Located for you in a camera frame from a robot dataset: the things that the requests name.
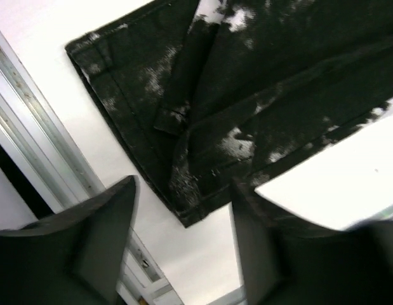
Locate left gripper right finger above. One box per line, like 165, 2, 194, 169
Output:
230, 179, 393, 304

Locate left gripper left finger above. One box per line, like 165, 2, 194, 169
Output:
0, 176, 137, 304

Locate black white tie-dye trousers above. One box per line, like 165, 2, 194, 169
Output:
65, 1, 393, 227

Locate aluminium rail frame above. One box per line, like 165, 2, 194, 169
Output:
0, 31, 181, 304

